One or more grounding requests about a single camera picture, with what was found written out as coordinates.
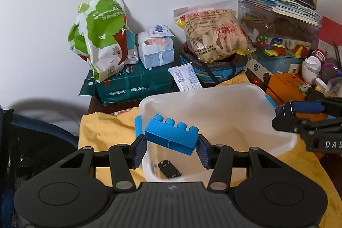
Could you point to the black toy car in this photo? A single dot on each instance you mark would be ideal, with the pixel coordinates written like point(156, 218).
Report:
point(168, 169)

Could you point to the blue puzzle box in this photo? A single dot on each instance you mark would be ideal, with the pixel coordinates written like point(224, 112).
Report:
point(263, 66)

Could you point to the orange box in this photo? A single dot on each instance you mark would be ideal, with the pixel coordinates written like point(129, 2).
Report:
point(285, 87)

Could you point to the clear bag of snacks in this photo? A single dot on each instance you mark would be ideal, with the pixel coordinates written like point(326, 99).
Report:
point(213, 31)

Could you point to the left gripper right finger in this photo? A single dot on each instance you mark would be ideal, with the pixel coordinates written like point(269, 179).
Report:
point(219, 158)

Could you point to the yellow cloth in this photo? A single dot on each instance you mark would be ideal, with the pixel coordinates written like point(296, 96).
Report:
point(101, 131)

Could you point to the clear box of toys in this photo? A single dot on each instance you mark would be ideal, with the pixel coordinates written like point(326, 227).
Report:
point(277, 34)

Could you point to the green white snack bag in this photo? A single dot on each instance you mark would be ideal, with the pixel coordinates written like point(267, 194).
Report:
point(101, 37)

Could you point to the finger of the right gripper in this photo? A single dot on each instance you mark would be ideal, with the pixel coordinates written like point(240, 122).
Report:
point(295, 125)
point(291, 108)

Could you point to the dark green package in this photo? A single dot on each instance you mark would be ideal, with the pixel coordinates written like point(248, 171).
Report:
point(132, 83)

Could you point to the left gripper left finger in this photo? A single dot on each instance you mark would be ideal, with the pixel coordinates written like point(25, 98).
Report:
point(123, 158)

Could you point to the baby wipes pack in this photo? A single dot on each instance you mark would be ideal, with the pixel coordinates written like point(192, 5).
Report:
point(155, 46)

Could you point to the white sachet packet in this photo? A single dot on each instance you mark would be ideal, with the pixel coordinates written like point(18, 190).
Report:
point(185, 77)

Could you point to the blue building block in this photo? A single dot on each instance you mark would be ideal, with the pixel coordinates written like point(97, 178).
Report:
point(171, 135)

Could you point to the blue black basket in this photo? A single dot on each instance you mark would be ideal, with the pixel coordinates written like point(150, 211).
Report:
point(214, 73)

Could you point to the stack of books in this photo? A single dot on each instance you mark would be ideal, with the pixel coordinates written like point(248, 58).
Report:
point(289, 8)

